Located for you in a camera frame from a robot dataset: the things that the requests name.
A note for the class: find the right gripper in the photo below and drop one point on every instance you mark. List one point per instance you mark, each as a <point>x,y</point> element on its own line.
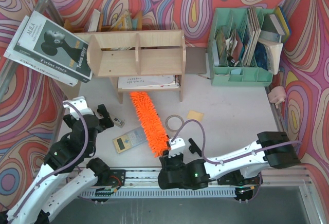
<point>172,160</point>

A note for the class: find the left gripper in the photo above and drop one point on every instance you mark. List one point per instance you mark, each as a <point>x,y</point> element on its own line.
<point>96,120</point>

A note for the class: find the black and white stapler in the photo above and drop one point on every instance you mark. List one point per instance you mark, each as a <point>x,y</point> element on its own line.
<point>118,122</point>

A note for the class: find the orange microfiber duster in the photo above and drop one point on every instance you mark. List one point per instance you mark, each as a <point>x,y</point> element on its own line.
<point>150,121</point>

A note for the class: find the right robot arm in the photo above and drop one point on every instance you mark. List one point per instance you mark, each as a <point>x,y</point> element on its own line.
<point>271,149</point>

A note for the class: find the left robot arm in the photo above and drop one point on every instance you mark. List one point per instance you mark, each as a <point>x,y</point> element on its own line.
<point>68,169</point>

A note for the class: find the wooden bookshelf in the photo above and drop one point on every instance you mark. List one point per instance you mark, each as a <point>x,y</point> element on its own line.
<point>118,54</point>

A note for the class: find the grey pocket calculator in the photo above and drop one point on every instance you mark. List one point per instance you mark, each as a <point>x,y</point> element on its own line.
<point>129,140</point>

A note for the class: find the black plastic clip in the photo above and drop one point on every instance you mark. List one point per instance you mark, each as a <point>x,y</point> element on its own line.
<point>194,148</point>

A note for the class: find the yellow sticky note pad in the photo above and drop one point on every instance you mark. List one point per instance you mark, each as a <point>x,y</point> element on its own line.
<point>195,115</point>

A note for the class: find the spiral notebook on lower shelf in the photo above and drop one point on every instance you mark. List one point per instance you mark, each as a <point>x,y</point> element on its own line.
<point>149,82</point>

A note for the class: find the Twins story magazine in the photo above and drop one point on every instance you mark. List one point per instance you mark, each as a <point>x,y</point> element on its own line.
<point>51,45</point>

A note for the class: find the grey brown mat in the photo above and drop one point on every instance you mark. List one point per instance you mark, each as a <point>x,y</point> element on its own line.
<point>195,60</point>

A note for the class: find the open book beside organizer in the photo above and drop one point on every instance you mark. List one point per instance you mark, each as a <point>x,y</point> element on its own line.
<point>267,55</point>

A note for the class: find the green desk organizer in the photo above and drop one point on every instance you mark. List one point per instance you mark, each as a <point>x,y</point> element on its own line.
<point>231,48</point>

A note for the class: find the blue yellow book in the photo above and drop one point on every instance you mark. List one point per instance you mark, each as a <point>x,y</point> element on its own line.
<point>276,22</point>

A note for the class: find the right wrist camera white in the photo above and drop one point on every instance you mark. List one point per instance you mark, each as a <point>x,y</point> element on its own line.
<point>177,147</point>

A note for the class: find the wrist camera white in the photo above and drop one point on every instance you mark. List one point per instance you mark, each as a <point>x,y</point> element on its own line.
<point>177,147</point>
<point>80,104</point>

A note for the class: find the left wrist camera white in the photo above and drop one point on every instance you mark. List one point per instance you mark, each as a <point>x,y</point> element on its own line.
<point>80,104</point>

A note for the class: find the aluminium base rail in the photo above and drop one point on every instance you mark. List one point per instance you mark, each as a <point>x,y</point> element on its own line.
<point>296,176</point>

